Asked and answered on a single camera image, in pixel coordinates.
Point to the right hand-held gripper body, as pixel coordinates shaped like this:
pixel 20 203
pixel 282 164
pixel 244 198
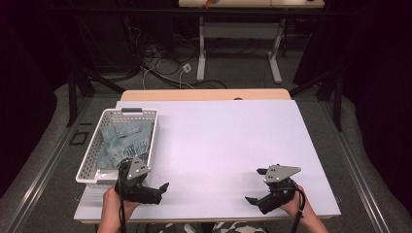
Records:
pixel 280 191

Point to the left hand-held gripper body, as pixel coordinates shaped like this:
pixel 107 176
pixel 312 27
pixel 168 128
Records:
pixel 137 191

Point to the light blue denim shorts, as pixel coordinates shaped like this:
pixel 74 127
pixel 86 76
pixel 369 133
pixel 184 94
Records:
pixel 128 142

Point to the white perforated plastic basket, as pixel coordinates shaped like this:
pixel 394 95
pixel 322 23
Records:
pixel 94 152

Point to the person's right hand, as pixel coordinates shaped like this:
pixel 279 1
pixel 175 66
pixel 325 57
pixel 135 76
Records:
pixel 296 204

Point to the person's left hand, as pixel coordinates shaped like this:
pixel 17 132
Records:
pixel 113 204

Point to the camouflage pants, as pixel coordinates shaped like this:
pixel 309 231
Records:
pixel 236 228

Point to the white table mat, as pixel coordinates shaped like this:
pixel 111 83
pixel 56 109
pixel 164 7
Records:
pixel 243 139

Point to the wooden table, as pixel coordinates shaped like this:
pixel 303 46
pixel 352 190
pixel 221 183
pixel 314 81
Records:
pixel 207 94

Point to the black metal stand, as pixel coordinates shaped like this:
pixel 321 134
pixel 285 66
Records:
pixel 73 97
pixel 338 103

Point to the white power adapter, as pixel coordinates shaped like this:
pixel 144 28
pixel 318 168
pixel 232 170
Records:
pixel 187 68

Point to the white-framed desk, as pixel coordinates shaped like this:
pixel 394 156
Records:
pixel 239 30

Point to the orange object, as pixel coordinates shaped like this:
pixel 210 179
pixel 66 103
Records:
pixel 209 3

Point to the black horizontal bar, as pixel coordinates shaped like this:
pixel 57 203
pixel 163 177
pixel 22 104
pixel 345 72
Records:
pixel 129 10

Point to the aluminium floor rail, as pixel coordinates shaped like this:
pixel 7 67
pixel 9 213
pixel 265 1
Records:
pixel 359 181
pixel 42 181

